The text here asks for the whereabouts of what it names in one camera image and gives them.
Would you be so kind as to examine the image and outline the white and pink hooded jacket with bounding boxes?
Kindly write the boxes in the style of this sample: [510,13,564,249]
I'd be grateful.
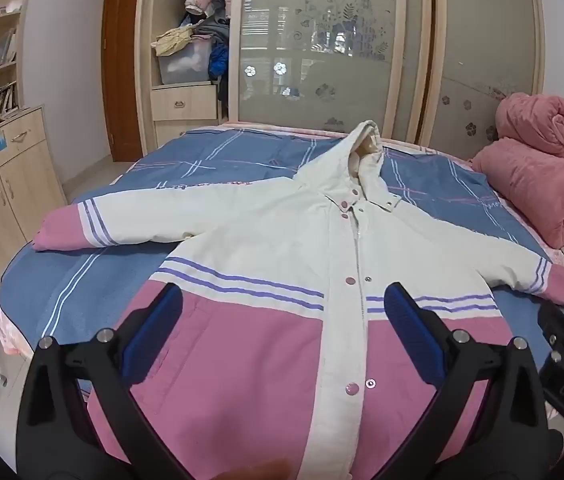
[33,122,564,479]

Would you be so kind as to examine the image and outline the grey clothes pile in wardrobe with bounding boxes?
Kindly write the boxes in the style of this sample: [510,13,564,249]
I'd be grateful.
[181,11,231,47]

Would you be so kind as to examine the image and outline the blue striped bed sheet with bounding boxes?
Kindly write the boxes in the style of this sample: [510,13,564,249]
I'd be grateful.
[0,127,564,356]

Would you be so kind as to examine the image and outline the pink folded quilt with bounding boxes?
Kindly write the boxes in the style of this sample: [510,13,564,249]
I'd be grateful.
[471,92,564,249]

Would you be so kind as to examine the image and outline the wooden side cabinet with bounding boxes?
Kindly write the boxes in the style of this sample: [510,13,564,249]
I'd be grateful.
[0,106,67,281]

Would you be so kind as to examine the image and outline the wardrobe drawer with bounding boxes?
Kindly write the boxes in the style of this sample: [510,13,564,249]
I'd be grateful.
[151,84,218,122]

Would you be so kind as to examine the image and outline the brown wooden door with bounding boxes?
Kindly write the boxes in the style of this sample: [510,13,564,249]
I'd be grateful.
[102,0,142,162]

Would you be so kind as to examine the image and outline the wardrobe with frosted sliding doors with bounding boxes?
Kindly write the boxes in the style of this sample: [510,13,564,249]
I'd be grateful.
[134,0,544,159]

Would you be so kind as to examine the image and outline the translucent plastic storage box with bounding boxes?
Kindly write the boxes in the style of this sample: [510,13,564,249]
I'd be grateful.
[157,39,212,84]

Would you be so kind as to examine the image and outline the blue garment in wardrobe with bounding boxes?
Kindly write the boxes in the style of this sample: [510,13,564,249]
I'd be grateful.
[208,42,230,81]

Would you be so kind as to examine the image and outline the yellow cloth on box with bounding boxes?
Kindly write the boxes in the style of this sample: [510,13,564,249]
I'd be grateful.
[151,24,196,58]

